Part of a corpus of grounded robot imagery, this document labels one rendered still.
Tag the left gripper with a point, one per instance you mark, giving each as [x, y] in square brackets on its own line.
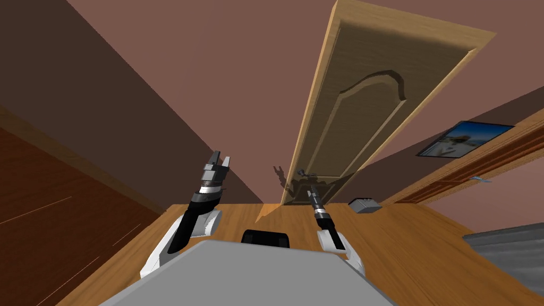
[213, 175]

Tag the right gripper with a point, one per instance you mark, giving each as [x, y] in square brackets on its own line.
[315, 197]

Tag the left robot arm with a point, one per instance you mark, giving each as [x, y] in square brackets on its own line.
[191, 216]

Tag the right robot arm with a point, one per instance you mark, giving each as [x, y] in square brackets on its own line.
[335, 242]

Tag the small grey box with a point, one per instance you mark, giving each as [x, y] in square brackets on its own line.
[364, 205]

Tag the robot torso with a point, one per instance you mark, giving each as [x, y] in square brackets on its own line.
[255, 276]

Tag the light wooden door leaf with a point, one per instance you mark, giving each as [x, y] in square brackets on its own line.
[365, 106]

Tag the framed blue picture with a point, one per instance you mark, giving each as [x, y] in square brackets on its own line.
[465, 139]

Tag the reddish brown wooden door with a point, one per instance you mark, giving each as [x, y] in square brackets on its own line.
[488, 163]

